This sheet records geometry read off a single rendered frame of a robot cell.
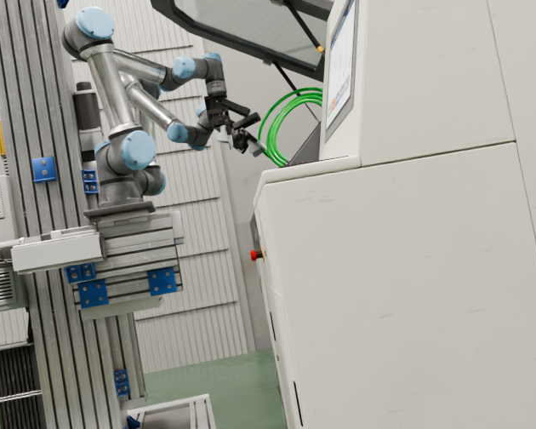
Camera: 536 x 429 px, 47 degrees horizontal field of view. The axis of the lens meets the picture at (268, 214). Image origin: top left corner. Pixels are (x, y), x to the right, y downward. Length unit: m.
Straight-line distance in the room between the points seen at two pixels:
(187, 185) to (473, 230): 4.07
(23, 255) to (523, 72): 1.49
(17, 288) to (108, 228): 0.41
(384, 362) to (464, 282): 0.25
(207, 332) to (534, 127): 4.12
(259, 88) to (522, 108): 4.23
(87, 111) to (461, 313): 1.60
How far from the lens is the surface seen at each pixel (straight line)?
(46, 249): 2.02
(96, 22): 2.11
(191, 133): 2.51
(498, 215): 1.47
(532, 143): 1.52
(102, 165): 2.15
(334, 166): 1.37
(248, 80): 5.60
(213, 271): 5.27
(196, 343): 5.31
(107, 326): 2.37
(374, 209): 1.38
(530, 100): 1.54
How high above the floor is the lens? 0.80
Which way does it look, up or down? 4 degrees up
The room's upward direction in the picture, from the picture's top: 10 degrees counter-clockwise
